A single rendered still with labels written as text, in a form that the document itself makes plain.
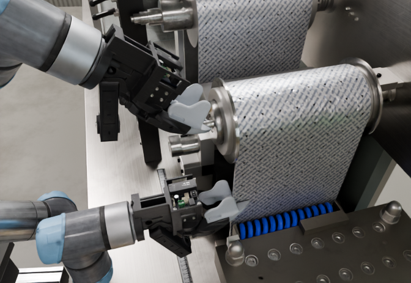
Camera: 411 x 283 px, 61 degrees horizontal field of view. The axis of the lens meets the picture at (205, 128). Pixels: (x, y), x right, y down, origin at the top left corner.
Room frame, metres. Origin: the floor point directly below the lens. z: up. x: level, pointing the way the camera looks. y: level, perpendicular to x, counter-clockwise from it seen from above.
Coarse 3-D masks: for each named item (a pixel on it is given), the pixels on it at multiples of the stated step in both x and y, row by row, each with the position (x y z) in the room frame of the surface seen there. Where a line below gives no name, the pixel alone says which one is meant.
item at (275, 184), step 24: (336, 144) 0.44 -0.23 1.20; (240, 168) 0.39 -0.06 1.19; (264, 168) 0.41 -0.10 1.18; (288, 168) 0.42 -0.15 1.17; (312, 168) 0.43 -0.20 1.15; (336, 168) 0.45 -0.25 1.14; (240, 192) 0.39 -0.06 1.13; (264, 192) 0.41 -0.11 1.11; (288, 192) 0.42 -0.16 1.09; (312, 192) 0.44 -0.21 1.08; (336, 192) 0.45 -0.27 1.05; (240, 216) 0.40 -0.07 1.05; (264, 216) 0.41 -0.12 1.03
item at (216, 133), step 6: (210, 102) 0.46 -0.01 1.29; (216, 102) 0.46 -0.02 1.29; (210, 108) 0.45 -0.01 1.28; (216, 108) 0.44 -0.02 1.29; (210, 114) 0.45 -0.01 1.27; (216, 114) 0.43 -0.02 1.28; (216, 120) 0.42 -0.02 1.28; (222, 120) 0.42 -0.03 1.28; (216, 126) 0.42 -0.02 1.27; (222, 126) 0.42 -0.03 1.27; (210, 132) 0.45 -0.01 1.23; (216, 132) 0.42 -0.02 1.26; (222, 132) 0.41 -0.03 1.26; (210, 138) 0.45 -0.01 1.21; (216, 138) 0.41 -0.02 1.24; (222, 138) 0.41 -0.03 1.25; (216, 144) 0.42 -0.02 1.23
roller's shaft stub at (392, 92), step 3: (387, 90) 0.52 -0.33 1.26; (390, 90) 0.52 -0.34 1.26; (393, 90) 0.52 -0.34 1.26; (384, 93) 0.52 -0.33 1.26; (387, 93) 0.52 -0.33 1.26; (390, 93) 0.52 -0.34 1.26; (393, 93) 0.52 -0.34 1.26; (384, 96) 0.52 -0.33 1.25; (387, 96) 0.52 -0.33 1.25; (390, 96) 0.51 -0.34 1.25; (393, 96) 0.51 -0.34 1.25; (384, 99) 0.52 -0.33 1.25; (387, 99) 0.52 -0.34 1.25; (390, 99) 0.51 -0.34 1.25; (393, 99) 0.52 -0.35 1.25; (384, 102) 0.52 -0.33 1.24; (387, 102) 0.52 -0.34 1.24; (390, 102) 0.52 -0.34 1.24
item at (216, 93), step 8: (216, 88) 0.47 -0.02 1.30; (216, 96) 0.46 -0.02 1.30; (224, 104) 0.43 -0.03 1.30; (224, 112) 0.42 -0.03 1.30; (224, 120) 0.41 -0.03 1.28; (368, 120) 0.46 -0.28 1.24; (224, 128) 0.41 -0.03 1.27; (224, 136) 0.41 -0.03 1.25; (232, 136) 0.40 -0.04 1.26; (224, 144) 0.41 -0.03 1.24; (232, 144) 0.39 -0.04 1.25; (224, 152) 0.40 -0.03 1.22
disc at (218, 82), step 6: (216, 78) 0.49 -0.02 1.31; (216, 84) 0.49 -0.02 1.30; (222, 84) 0.46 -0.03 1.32; (222, 90) 0.46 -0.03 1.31; (228, 90) 0.44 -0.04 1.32; (228, 96) 0.43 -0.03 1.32; (228, 102) 0.43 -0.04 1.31; (234, 108) 0.41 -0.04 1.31; (234, 114) 0.40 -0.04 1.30; (234, 120) 0.40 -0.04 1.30; (234, 126) 0.39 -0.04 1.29; (234, 132) 0.39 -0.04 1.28; (234, 138) 0.39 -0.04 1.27; (234, 144) 0.39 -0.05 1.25; (234, 150) 0.39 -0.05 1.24; (228, 156) 0.41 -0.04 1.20; (234, 156) 0.39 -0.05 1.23; (228, 162) 0.41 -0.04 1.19; (234, 162) 0.39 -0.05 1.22
